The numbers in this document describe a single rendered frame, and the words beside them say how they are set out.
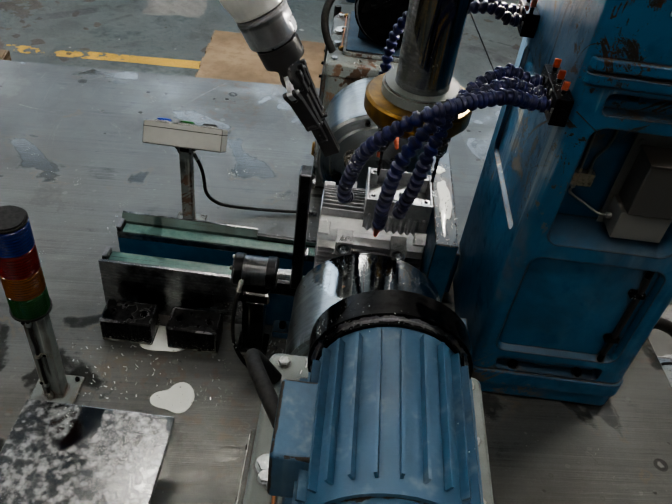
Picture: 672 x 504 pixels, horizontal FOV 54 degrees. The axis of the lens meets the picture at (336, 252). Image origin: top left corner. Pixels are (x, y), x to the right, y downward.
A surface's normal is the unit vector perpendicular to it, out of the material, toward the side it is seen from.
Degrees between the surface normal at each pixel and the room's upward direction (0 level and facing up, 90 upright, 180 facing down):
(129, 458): 0
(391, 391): 5
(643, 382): 0
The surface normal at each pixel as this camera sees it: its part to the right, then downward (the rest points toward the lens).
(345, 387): -0.56, -0.65
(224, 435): 0.11, -0.74
